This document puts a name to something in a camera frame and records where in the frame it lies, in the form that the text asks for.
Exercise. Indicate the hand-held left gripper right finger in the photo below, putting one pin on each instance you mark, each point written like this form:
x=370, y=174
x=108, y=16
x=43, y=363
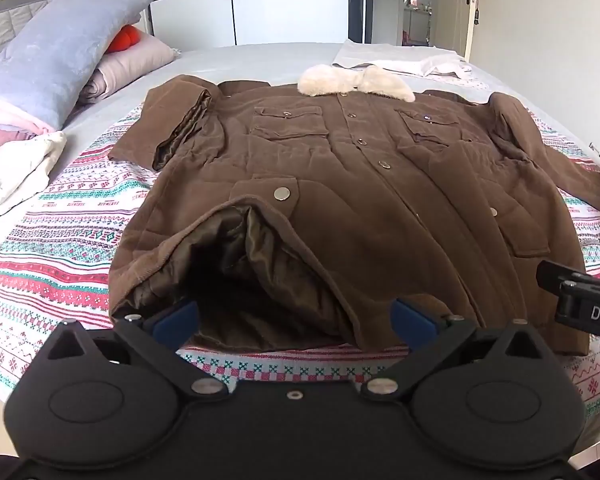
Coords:
x=411, y=321

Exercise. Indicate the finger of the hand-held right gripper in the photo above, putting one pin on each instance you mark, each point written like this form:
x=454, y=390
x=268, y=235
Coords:
x=555, y=275

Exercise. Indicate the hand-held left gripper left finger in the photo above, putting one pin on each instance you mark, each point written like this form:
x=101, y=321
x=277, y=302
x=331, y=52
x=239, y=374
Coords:
x=177, y=324

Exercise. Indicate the brown jacket with fur collar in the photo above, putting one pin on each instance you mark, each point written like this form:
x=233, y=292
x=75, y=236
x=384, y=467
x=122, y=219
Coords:
x=380, y=210

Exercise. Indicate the red green patterned blanket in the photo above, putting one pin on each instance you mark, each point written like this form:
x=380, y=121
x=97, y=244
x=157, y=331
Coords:
x=70, y=240

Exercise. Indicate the white crumpled cloth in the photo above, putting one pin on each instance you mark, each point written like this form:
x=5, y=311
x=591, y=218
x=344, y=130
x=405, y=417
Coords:
x=15, y=170

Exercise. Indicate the pink pillow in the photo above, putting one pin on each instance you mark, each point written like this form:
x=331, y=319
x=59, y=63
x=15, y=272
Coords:
x=130, y=67

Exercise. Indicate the pink folded cloth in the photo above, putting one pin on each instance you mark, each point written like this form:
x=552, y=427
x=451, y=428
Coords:
x=5, y=125

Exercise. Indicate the white folded cloth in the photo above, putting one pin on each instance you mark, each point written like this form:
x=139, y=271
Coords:
x=395, y=57

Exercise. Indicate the bed with grey sheet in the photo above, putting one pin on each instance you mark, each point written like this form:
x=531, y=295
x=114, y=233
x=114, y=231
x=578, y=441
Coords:
x=260, y=62

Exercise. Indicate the white door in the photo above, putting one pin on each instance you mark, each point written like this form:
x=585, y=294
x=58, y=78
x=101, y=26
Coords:
x=450, y=15

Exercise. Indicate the orange plush item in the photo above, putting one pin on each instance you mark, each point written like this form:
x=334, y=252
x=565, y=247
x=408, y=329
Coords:
x=125, y=39

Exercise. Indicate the white grey wardrobe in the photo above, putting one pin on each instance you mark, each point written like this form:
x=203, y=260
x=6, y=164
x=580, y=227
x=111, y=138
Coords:
x=280, y=5

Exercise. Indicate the grey quilted headboard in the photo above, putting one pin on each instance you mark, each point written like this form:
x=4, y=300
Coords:
x=0, y=25

